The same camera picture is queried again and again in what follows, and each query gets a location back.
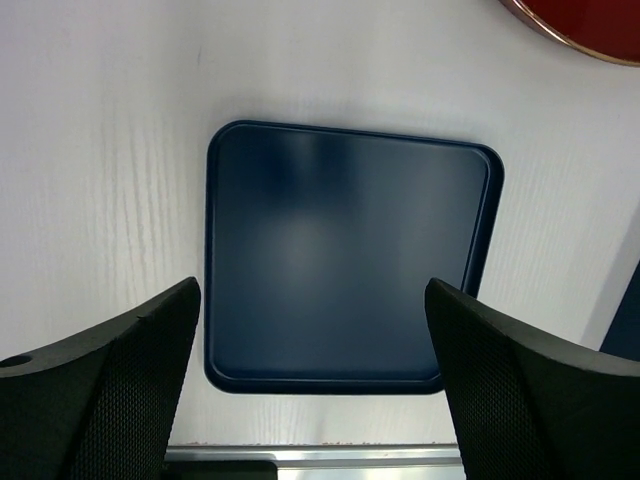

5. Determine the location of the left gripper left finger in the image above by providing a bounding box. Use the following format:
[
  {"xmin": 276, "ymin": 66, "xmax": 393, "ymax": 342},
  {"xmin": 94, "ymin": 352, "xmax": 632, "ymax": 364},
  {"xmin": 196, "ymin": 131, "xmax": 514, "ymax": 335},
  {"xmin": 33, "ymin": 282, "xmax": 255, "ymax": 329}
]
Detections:
[{"xmin": 1, "ymin": 277, "xmax": 201, "ymax": 479}]

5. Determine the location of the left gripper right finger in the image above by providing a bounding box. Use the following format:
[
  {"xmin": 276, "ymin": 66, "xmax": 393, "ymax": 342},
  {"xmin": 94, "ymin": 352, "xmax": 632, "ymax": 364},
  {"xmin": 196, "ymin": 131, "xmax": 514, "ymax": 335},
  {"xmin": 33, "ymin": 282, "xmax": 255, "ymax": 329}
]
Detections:
[{"xmin": 425, "ymin": 279, "xmax": 639, "ymax": 479}]

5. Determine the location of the red round plate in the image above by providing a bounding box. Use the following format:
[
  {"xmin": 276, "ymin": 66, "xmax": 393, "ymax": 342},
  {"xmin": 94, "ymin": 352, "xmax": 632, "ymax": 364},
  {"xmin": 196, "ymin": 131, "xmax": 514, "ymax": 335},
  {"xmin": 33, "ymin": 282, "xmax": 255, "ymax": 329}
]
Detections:
[{"xmin": 501, "ymin": 0, "xmax": 639, "ymax": 67}]

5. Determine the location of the blue tin lid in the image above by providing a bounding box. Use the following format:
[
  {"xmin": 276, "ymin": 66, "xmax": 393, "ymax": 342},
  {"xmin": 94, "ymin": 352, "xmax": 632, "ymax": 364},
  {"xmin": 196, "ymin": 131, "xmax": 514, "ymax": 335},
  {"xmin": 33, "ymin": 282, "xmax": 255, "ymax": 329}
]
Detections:
[{"xmin": 203, "ymin": 120, "xmax": 505, "ymax": 395}]

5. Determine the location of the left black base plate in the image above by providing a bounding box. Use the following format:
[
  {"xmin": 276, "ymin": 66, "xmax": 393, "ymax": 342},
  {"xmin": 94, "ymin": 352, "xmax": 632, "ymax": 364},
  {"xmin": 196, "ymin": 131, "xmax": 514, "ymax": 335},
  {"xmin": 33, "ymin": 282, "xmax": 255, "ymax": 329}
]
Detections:
[{"xmin": 160, "ymin": 460, "xmax": 278, "ymax": 480}]

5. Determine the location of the blue tin chocolate box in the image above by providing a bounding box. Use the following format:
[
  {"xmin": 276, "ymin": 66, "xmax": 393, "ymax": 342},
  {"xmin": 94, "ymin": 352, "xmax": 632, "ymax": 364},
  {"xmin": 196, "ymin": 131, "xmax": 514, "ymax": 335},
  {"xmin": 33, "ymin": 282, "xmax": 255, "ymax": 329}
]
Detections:
[{"xmin": 600, "ymin": 266, "xmax": 640, "ymax": 361}]

